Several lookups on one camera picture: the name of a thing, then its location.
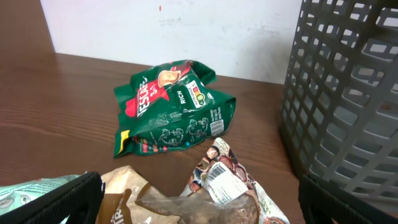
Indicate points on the brown patterned snack bag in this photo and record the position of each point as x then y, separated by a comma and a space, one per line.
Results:
220, 190

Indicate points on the grey plastic basket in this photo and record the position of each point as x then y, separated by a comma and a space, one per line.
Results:
339, 105

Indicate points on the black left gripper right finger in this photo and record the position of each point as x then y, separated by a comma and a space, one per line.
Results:
324, 203

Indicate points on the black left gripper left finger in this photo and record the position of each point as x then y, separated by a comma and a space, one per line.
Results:
77, 201

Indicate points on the pale green plastic pouch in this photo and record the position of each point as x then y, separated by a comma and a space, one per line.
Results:
15, 196

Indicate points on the green Nescafe coffee bag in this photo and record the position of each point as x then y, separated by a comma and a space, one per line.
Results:
168, 107

